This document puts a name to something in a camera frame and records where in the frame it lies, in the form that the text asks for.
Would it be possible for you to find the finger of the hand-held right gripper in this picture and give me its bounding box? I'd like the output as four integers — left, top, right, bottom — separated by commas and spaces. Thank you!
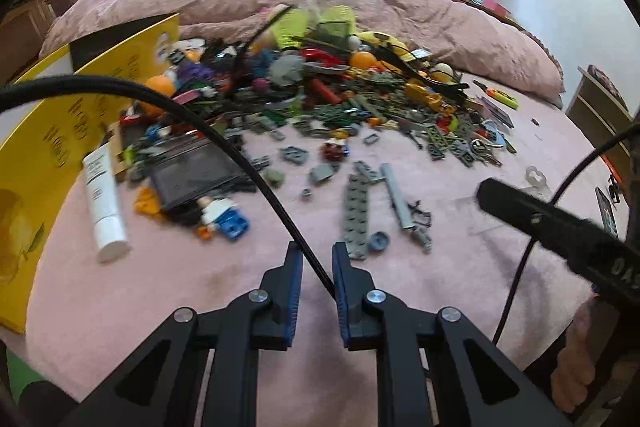
476, 178, 596, 264

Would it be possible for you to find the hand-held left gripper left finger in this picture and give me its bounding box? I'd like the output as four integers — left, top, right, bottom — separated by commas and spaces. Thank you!
75, 241, 305, 427

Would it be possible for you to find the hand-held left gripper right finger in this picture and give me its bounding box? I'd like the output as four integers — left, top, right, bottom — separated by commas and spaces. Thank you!
331, 241, 571, 427

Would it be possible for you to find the person's right hand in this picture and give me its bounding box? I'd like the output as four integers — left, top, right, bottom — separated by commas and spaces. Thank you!
550, 302, 601, 414

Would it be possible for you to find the white plastic clip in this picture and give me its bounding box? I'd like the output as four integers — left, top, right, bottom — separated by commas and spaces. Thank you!
525, 165, 549, 194

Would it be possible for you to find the grey studded long plate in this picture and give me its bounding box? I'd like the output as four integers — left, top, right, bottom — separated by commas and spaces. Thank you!
342, 172, 374, 261

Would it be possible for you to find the dark printed card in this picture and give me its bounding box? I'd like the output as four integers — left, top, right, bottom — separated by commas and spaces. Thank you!
481, 96, 515, 129

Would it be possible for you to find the black toy fence piece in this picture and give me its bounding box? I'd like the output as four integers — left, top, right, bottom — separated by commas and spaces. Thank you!
407, 202, 434, 229

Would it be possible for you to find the green yellow utility knife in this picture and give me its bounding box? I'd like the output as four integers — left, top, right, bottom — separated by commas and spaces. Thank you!
487, 89, 520, 110

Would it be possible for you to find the white toy minifigure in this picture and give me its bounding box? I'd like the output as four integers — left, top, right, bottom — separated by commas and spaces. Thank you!
195, 194, 249, 242

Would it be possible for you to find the grey long bar brick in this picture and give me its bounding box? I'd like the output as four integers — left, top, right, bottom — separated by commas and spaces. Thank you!
380, 163, 417, 233

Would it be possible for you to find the wooden nightstand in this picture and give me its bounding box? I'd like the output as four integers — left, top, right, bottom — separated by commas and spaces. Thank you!
565, 66, 636, 168

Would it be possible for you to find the dark red toy figure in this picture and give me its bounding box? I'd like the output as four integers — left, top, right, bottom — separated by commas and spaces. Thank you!
320, 139, 351, 164

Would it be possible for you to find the dark transparent plastic lid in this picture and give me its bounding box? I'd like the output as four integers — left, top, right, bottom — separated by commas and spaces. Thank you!
150, 137, 246, 212

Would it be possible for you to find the yellow toy brick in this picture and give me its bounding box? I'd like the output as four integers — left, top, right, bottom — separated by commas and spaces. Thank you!
132, 187, 164, 221

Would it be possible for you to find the pile of toy bricks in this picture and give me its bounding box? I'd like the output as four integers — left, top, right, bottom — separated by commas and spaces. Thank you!
120, 34, 518, 168

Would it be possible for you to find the white sunscreen tube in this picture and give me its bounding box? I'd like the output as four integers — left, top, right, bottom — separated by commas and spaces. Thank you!
82, 144, 132, 264

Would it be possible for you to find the yellow black-spotted plush toy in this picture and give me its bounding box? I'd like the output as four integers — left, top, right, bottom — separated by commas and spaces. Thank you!
357, 31, 409, 58

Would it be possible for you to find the brown wooden toy piece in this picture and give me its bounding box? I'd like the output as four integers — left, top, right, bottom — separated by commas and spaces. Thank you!
107, 124, 129, 180

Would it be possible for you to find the large orange ball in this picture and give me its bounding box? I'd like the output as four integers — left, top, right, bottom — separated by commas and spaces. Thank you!
139, 76, 176, 114

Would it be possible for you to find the yellow-green mesh toy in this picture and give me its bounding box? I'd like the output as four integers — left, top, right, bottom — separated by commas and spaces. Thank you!
277, 7, 314, 50
317, 5, 357, 40

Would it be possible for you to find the pink yellow plush toy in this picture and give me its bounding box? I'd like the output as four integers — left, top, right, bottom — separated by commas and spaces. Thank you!
259, 5, 287, 48

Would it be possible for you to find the green floor mat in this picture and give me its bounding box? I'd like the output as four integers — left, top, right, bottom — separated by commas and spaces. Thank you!
5, 349, 43, 405

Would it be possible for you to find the yellow cardboard box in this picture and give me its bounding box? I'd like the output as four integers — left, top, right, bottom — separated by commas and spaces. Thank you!
0, 13, 181, 335

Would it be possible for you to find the thin black cable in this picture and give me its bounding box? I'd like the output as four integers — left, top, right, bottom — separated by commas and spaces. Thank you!
492, 122, 640, 345

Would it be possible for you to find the black curved strap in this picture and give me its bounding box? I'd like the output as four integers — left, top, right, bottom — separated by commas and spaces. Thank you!
390, 47, 472, 98

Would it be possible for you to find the thick black cable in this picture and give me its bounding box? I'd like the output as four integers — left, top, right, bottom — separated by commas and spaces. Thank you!
0, 76, 336, 300

